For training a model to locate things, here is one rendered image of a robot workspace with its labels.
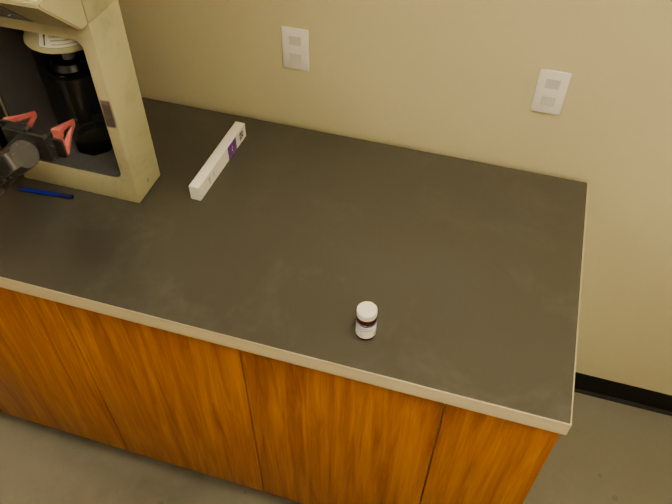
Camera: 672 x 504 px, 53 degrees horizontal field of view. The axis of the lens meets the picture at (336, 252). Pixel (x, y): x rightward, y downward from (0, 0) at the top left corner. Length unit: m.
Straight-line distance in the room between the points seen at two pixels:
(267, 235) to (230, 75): 0.52
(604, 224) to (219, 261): 1.04
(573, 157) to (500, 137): 0.19
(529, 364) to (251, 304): 0.58
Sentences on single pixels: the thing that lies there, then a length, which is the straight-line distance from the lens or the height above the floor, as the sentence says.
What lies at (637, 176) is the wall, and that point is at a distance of 1.85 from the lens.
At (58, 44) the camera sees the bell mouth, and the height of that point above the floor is 1.33.
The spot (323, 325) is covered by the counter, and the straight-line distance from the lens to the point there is 1.40.
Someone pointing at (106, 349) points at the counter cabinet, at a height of 0.70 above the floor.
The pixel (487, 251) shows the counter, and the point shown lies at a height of 0.94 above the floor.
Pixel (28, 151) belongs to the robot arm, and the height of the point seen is 1.23.
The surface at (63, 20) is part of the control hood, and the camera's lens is 1.38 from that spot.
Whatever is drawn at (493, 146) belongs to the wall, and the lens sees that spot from 1.81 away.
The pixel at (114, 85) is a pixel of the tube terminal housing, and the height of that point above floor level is 1.26.
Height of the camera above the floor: 2.07
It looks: 48 degrees down
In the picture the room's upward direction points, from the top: 1 degrees clockwise
